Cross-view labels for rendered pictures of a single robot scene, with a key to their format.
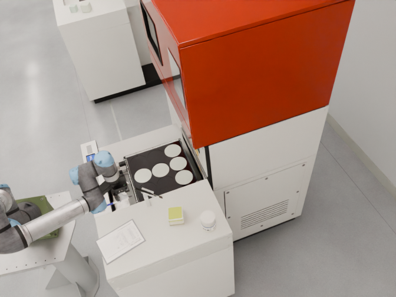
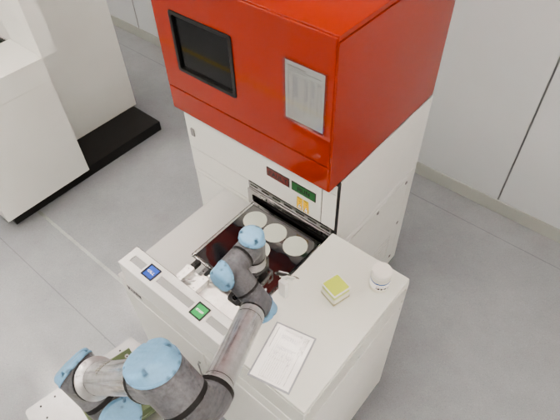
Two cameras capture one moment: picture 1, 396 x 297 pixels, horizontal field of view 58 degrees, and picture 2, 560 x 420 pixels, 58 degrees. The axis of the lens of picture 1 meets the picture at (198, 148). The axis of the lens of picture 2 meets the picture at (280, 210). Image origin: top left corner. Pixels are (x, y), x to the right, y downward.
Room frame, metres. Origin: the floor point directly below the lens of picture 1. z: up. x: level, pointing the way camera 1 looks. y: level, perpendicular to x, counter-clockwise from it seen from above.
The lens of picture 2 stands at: (0.22, 0.84, 2.50)
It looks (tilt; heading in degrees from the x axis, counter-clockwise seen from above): 48 degrees down; 326
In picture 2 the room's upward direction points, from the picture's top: 2 degrees counter-clockwise
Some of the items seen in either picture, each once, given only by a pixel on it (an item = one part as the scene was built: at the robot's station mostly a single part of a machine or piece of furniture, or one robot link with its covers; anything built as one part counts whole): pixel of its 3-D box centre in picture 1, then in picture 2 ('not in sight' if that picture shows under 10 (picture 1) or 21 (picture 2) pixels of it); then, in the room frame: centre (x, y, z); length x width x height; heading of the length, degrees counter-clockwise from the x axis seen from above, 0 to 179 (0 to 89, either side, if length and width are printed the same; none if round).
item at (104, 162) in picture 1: (105, 163); (251, 245); (1.00, 0.41, 1.35); 0.09 x 0.08 x 0.11; 109
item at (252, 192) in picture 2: (193, 156); (287, 217); (1.35, 0.03, 0.89); 0.44 x 0.02 x 0.10; 14
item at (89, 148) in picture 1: (98, 182); (178, 302); (1.26, 0.60, 0.89); 0.55 x 0.09 x 0.14; 14
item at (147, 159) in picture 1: (160, 169); (257, 249); (1.28, 0.23, 0.90); 0.34 x 0.34 x 0.01; 14
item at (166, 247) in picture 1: (163, 231); (319, 321); (0.88, 0.23, 0.89); 0.62 x 0.35 x 0.14; 104
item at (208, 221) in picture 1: (208, 221); (380, 277); (0.84, 0.00, 1.01); 0.07 x 0.07 x 0.10
